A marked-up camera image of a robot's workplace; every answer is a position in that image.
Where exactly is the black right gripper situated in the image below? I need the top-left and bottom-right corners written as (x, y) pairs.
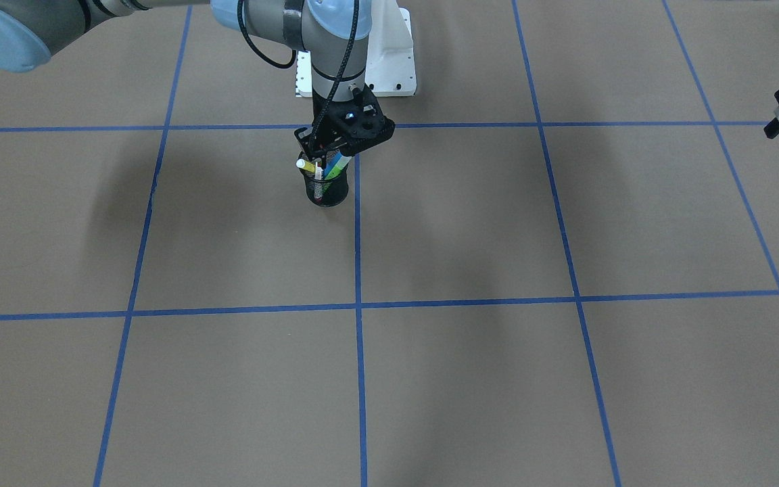
top-left (295, 85), bottom-right (396, 158)

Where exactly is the red white marker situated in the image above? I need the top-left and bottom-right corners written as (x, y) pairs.
top-left (313, 158), bottom-right (325, 202)

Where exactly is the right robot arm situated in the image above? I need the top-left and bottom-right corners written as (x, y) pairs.
top-left (0, 1), bottom-right (395, 157)

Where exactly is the yellow highlighter pen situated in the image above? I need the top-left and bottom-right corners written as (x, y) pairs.
top-left (295, 158), bottom-right (316, 175)

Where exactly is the black mesh pen cup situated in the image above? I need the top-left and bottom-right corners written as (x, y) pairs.
top-left (300, 168), bottom-right (350, 207)

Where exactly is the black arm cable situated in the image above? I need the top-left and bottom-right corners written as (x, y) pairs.
top-left (237, 0), bottom-right (362, 146)

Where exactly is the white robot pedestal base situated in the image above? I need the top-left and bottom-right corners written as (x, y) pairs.
top-left (296, 7), bottom-right (418, 98)

